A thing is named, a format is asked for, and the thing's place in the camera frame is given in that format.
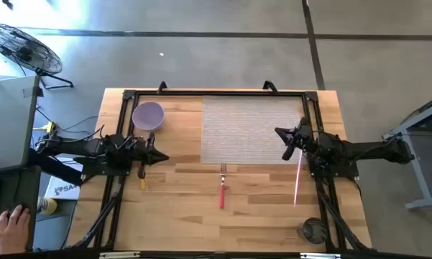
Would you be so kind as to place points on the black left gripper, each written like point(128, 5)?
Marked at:
point(142, 153)

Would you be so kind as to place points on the grey desk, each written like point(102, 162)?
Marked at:
point(7, 118)

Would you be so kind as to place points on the yellow power plug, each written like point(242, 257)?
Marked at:
point(49, 126)

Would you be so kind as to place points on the white cardboard box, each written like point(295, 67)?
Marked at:
point(66, 190)

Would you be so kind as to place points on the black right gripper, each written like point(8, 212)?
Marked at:
point(303, 138)

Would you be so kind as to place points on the grey metal table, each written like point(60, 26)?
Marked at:
point(417, 169)

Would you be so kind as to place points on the pink straw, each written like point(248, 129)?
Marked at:
point(298, 176)

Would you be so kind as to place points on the dark glass cup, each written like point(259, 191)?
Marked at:
point(312, 231)

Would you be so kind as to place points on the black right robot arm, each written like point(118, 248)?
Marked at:
point(363, 149)

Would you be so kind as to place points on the silver metal bracket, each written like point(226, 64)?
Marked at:
point(320, 256)
point(120, 255)

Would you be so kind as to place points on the person's hand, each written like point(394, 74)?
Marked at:
point(12, 230)

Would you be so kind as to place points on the grey woven placemat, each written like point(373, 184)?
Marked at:
point(248, 129)

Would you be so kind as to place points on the dark device at left edge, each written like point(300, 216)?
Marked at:
point(219, 93)

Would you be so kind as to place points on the purple bowl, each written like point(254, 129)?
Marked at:
point(148, 116)

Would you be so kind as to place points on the black floor fan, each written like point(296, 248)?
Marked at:
point(21, 48)

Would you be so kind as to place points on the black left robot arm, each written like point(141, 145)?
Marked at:
point(86, 147)

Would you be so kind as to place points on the yellow bottle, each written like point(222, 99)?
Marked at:
point(48, 205)

